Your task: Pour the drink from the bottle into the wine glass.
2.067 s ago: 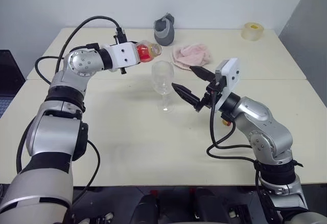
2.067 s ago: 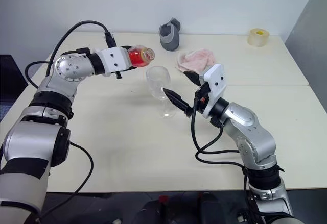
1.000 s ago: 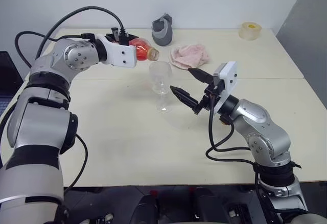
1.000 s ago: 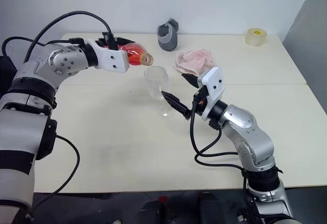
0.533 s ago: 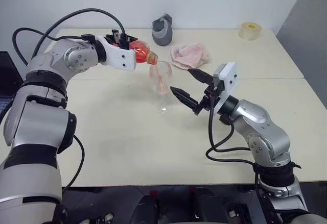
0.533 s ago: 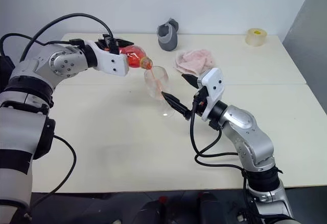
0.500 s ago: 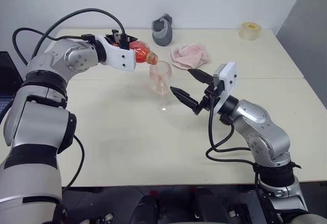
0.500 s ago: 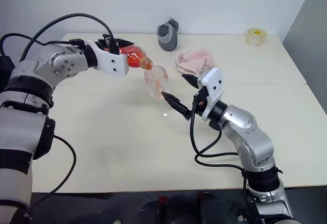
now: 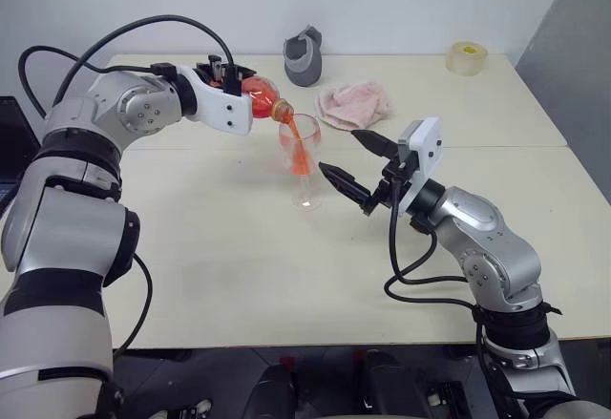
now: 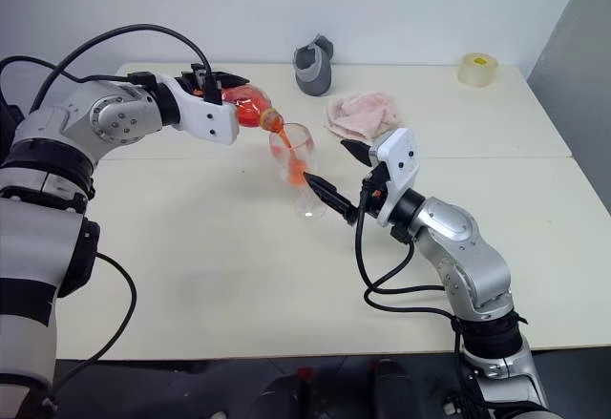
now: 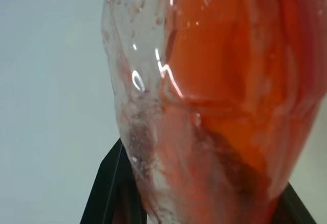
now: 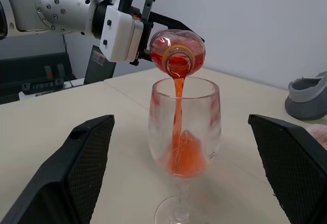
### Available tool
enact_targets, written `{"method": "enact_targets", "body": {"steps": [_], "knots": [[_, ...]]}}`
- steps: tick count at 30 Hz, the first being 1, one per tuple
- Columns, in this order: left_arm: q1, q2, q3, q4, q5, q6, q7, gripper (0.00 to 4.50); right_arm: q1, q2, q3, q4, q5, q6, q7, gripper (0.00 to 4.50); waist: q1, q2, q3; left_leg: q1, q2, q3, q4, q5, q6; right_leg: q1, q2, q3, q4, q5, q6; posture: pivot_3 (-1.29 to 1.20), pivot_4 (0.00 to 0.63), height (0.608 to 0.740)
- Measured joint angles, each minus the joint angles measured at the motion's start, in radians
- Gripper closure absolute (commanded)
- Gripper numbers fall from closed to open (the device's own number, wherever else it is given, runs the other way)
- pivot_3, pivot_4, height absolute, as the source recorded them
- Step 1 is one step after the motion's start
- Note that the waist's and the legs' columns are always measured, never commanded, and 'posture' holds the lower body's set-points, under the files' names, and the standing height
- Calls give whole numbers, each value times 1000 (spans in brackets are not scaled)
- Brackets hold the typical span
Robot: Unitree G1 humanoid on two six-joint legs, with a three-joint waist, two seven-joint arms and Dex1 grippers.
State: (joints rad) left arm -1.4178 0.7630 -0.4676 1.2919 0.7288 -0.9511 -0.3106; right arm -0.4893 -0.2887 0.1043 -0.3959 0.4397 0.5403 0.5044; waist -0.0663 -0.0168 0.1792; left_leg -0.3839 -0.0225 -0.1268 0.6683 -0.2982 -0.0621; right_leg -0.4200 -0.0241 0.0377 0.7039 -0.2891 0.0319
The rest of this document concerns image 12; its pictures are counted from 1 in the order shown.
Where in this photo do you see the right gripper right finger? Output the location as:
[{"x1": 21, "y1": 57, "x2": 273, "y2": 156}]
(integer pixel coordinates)
[{"x1": 247, "y1": 114, "x2": 327, "y2": 224}]

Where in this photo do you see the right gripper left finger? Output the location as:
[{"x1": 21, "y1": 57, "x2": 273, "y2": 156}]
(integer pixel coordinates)
[{"x1": 0, "y1": 114, "x2": 115, "y2": 224}]

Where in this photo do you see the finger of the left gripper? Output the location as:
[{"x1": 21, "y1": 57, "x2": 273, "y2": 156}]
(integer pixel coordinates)
[{"x1": 149, "y1": 11, "x2": 205, "y2": 43}]

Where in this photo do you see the clear bottle with red drink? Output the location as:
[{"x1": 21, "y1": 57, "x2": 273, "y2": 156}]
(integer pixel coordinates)
[{"x1": 149, "y1": 29, "x2": 206, "y2": 80}]

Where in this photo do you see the clear wine glass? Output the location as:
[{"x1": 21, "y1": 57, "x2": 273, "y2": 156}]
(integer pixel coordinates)
[{"x1": 148, "y1": 77, "x2": 222, "y2": 224}]

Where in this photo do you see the grey shoe-shaped holder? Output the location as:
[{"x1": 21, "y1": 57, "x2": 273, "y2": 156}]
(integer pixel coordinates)
[{"x1": 284, "y1": 71, "x2": 327, "y2": 120}]

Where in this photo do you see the dark equipment case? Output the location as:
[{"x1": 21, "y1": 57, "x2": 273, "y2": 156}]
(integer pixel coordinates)
[{"x1": 0, "y1": 52, "x2": 76, "y2": 105}]

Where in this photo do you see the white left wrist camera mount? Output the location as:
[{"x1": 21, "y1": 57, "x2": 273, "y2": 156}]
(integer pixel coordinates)
[{"x1": 99, "y1": 0, "x2": 144, "y2": 63}]

